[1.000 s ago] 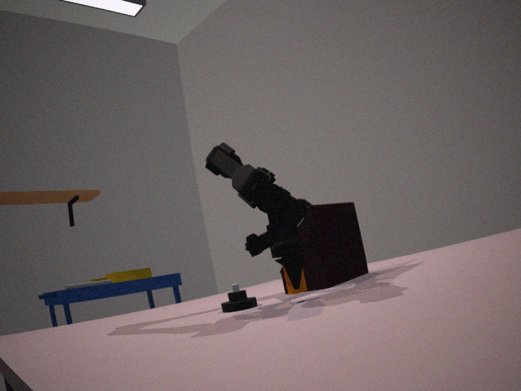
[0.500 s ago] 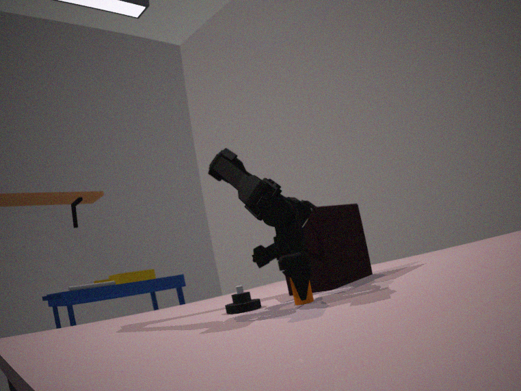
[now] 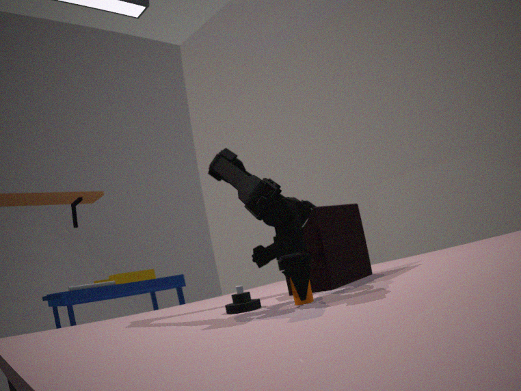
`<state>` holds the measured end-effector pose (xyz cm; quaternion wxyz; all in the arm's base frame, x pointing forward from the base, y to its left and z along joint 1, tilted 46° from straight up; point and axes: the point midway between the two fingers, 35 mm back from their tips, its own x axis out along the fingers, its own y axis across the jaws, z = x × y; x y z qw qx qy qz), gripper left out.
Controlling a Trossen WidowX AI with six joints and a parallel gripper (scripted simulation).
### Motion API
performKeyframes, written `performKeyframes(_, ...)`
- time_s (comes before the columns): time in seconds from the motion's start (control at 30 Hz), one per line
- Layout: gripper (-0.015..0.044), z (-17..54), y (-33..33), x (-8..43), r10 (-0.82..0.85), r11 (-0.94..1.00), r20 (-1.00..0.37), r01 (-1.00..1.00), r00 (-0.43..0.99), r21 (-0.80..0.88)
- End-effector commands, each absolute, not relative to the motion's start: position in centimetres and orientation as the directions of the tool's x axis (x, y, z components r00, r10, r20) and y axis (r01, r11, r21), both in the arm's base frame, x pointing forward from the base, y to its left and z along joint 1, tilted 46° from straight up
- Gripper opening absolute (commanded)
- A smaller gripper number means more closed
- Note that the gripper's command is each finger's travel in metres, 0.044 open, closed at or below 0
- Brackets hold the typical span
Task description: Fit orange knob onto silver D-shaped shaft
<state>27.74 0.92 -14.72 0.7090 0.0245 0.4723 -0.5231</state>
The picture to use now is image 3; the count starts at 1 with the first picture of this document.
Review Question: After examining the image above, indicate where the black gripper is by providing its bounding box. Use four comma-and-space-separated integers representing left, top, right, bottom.
276, 225, 311, 301

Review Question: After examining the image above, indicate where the orange knob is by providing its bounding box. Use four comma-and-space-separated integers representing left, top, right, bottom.
290, 278, 314, 305

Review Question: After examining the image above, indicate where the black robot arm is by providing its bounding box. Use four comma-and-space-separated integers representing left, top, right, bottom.
208, 148, 316, 268

